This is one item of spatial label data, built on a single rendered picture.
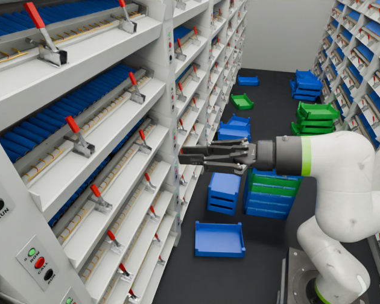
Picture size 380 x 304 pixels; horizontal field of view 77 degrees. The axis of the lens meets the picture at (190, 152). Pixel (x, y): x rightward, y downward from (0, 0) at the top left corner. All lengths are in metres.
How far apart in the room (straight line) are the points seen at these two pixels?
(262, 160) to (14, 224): 0.47
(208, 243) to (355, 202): 1.20
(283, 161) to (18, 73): 0.51
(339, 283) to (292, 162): 0.60
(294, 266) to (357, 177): 0.78
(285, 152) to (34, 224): 0.49
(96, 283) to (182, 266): 0.84
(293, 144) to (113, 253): 0.62
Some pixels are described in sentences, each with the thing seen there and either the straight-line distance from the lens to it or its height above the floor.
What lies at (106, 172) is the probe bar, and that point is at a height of 0.93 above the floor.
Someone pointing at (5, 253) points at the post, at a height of 1.08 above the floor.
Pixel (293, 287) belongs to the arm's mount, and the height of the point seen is 0.35.
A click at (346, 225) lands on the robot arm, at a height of 1.01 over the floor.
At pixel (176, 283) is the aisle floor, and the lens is 1.54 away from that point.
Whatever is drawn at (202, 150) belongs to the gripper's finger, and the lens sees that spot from 0.64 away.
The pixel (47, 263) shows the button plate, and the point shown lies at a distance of 0.55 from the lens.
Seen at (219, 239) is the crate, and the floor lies 0.00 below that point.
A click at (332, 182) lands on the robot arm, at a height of 1.06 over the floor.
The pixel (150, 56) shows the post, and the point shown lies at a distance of 0.90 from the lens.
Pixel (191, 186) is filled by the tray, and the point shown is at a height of 0.12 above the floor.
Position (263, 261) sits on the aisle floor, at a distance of 1.66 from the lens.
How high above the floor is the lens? 1.41
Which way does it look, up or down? 38 degrees down
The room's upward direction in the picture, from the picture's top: straight up
